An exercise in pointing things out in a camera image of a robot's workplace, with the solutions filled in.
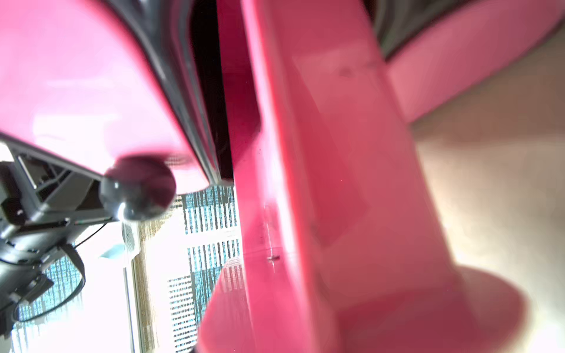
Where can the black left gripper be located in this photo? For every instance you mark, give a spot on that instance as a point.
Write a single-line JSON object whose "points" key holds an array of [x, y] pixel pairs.
{"points": [[46, 204]]}

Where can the pink top drawer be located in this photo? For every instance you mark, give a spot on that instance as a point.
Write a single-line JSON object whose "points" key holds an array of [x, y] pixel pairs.
{"points": [[77, 86]]}

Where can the black drawer cabinet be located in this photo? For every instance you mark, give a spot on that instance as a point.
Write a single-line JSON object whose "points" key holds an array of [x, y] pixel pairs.
{"points": [[181, 42]]}

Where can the black drawer knob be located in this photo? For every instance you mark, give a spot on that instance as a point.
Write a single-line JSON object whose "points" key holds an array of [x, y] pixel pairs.
{"points": [[137, 189]]}

